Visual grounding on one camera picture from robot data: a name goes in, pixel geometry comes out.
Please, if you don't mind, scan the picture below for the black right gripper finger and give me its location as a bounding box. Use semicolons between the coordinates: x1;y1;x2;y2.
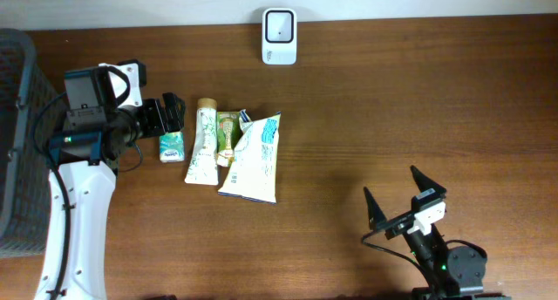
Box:
364;187;387;230
410;165;446;200

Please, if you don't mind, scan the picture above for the teal tissue pack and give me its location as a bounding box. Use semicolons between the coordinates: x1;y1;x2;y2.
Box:
159;131;185;163

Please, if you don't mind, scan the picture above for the green snack stick packet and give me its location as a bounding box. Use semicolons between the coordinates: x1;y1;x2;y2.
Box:
216;112;242;167

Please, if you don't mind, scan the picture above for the white tube with gold cap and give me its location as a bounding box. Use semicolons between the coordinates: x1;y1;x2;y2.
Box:
185;98;219;186

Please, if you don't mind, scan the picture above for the cream snack bag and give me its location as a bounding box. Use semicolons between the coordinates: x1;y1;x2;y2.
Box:
218;110;282;204

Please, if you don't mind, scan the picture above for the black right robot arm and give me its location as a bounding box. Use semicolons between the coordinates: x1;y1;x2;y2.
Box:
361;166;487;299

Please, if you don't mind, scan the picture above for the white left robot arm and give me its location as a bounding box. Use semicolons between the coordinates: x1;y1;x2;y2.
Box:
35;59;186;299

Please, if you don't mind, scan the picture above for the white barcode scanner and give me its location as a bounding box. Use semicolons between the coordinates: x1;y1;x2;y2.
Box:
262;8;298;65

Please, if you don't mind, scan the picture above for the dark grey plastic basket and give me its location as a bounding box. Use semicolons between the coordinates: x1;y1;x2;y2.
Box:
1;29;65;259

